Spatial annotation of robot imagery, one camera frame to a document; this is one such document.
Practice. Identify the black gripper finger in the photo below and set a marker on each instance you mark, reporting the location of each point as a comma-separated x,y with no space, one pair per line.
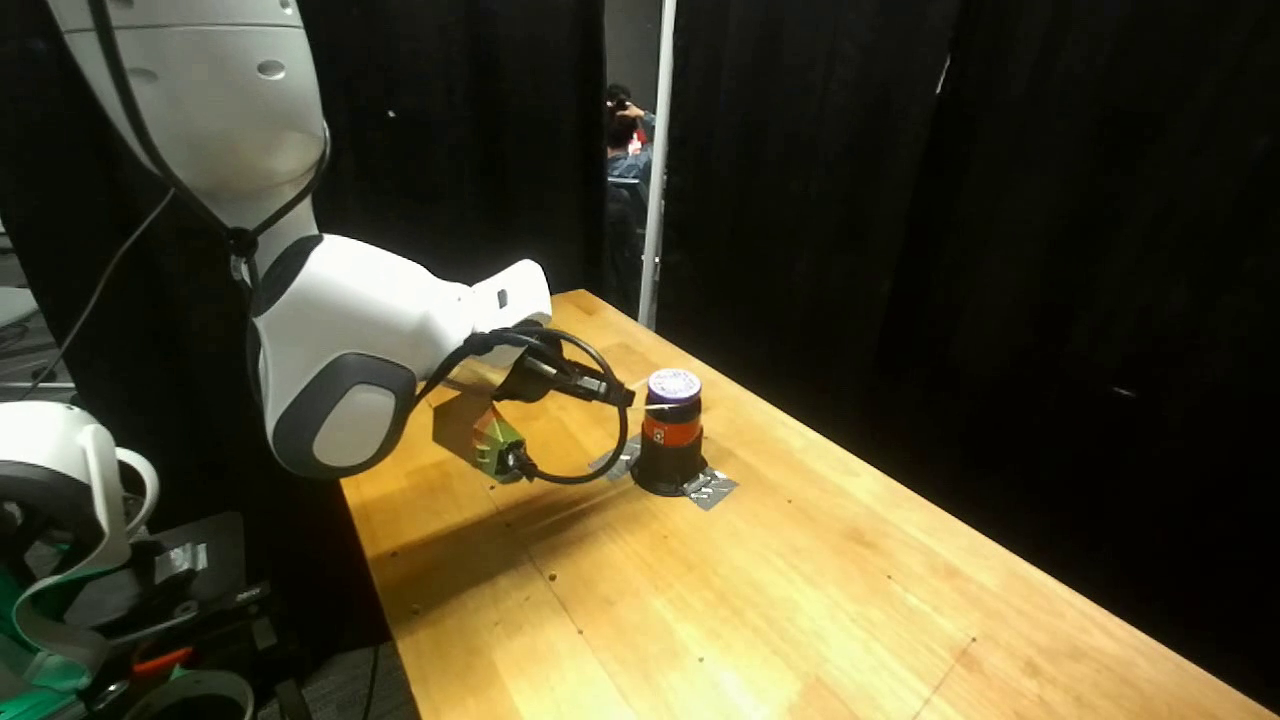
608,391

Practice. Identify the black curtain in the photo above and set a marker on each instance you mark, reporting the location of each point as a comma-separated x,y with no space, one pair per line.
935,203

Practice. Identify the tape roll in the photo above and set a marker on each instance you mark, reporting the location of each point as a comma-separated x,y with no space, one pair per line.
201,680

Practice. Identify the white rounded device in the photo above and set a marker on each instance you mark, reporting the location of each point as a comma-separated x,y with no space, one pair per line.
61,482

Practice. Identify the brown cup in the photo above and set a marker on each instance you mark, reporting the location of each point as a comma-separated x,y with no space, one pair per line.
671,454

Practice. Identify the gray tape piece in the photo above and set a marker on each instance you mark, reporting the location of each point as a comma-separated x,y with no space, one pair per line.
709,489

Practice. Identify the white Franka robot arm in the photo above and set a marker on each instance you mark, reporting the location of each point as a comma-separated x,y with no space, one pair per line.
335,320

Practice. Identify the person in background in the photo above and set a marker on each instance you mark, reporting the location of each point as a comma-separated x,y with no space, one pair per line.
625,147

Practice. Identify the white vertical pole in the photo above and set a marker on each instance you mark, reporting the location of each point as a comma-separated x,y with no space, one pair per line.
653,162

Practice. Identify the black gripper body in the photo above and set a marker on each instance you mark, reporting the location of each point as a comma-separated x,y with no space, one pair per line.
555,371

